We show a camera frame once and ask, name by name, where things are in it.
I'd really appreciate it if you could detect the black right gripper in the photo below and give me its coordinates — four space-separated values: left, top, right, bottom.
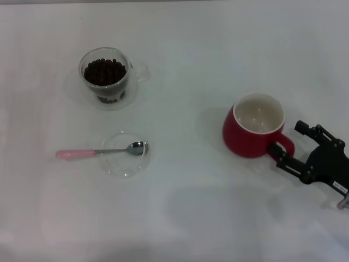
268 120 349 196

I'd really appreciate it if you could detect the red ceramic mug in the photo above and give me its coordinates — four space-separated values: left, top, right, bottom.
221 93 296 159

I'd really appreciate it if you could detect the pink-handled metal spoon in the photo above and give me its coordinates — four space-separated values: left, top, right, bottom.
55 140 150 161

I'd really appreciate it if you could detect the coffee bean pile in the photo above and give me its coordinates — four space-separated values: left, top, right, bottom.
83 57 128 105

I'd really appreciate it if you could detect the white tablecloth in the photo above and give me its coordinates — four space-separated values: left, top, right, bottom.
0 0 349 262

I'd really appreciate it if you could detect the small clear glass dish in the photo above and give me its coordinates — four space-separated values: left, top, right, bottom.
100 130 152 180

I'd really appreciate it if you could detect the double-wall glass cup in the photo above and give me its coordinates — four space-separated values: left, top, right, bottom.
78 46 152 111

